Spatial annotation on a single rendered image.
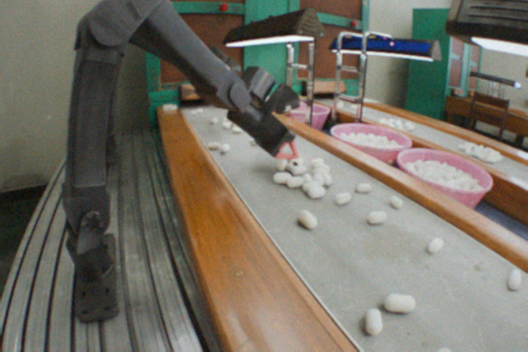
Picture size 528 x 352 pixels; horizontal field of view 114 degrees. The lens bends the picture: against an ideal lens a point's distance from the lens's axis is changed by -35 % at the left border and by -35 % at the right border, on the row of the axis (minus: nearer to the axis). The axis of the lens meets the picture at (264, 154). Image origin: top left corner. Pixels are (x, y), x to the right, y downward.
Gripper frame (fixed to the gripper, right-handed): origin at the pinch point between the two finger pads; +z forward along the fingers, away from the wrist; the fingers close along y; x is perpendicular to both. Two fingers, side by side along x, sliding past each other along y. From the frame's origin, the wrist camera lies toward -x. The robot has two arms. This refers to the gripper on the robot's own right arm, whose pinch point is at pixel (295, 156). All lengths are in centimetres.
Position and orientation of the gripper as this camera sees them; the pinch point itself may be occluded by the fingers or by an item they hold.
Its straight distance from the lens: 63.8
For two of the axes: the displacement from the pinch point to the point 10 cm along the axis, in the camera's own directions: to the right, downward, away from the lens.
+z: 6.9, 5.1, 5.2
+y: -3.9, -3.4, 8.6
